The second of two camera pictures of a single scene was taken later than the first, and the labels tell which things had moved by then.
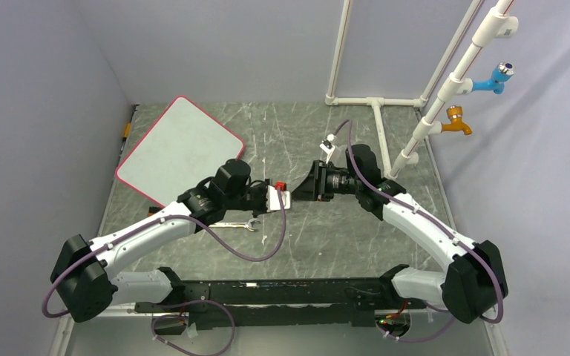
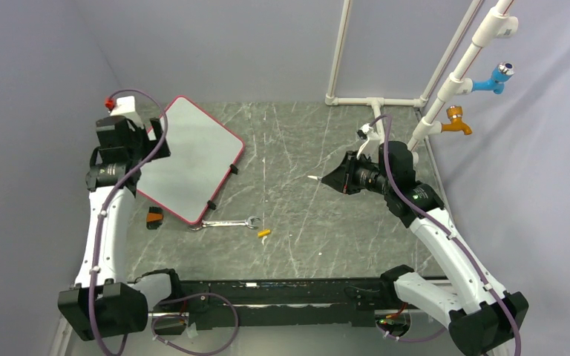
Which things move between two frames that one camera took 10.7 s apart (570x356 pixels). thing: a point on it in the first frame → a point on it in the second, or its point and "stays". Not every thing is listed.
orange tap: x=455 y=114 stays
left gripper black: x=263 y=186 → x=141 y=132
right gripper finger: x=305 y=190 → x=336 y=179
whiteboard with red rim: x=181 y=147 stays
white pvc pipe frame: x=488 y=25 stays
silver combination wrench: x=247 y=225 stays
